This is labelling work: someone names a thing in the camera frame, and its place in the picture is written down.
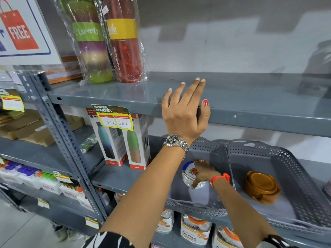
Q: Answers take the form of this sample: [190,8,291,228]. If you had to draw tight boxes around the orange wristband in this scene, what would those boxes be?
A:
[209,173,231,188]

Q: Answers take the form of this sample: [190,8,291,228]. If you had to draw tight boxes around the person's right hand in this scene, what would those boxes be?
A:
[191,158,221,189]

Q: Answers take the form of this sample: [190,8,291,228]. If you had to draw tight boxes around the person's right forearm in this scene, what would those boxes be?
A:
[213,175,280,248]

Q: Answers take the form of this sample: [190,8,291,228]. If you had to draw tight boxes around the green purple wrapped bottle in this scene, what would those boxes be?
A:
[57,0,114,84]

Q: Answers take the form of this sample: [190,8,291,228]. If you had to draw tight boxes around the white box blue bottle picture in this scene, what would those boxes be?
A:
[86,108,128,167]

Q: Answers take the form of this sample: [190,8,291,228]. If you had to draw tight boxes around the small green white packet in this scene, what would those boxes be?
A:
[79,134,98,154]

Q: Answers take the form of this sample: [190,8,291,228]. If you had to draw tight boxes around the orange wooden boards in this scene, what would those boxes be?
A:
[46,55,84,85]

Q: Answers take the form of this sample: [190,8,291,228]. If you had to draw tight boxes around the pile of brown cardboard boxes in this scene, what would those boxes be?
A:
[0,109,86,147]

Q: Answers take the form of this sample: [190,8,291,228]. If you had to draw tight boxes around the person's left hand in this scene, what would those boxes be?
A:
[162,77,211,145]

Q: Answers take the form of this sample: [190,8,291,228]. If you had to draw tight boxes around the silver wrist watch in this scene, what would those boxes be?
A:
[163,134,190,156]

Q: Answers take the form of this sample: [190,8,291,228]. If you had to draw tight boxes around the green yellow price tag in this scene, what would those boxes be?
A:
[92,104,134,132]
[0,89,25,112]

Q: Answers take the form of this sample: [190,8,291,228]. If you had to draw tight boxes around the white sign with red bag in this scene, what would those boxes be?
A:
[0,0,63,65]

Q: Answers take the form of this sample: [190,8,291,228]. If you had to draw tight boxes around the person's left forearm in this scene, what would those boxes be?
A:
[99,145,187,242]

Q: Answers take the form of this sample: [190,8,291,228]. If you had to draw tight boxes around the grey perforated plastic basket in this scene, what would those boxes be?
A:
[165,137,235,218]
[227,139,331,235]

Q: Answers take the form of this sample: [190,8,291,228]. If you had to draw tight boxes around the grey metal shelf rack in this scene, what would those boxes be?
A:
[0,65,104,236]
[18,71,331,248]

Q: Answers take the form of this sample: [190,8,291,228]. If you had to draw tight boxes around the black white patterned sleeve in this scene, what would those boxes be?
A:
[257,234,299,248]
[82,231,135,248]

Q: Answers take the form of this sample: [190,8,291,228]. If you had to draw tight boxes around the pale shoe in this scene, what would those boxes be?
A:
[53,224,86,242]

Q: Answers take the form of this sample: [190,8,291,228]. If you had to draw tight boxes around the red wrapped bottle yellow label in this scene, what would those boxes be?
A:
[99,0,148,84]

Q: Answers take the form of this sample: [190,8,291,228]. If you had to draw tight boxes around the row of colourful lid packets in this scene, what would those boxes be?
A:
[0,159,91,213]

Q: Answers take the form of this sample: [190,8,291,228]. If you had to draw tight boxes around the white box green bottle picture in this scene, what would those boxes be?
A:
[122,113,151,170]

